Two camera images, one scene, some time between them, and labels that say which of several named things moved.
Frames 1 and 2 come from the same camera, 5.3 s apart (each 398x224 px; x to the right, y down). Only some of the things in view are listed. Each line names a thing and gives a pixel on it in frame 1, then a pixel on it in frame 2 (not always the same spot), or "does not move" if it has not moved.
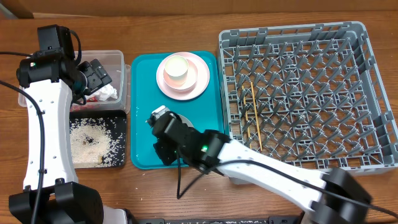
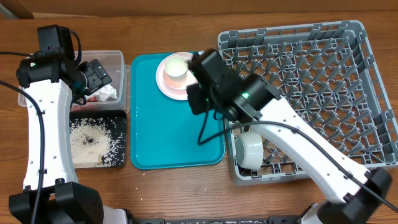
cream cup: x=176 y=67 does not move
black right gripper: x=169 y=153 → x=201 y=96
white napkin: x=104 y=93 does not move
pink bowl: x=185 y=83 does not move
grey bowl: x=185 y=121 → x=249 y=150
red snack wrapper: x=92 y=99 does not move
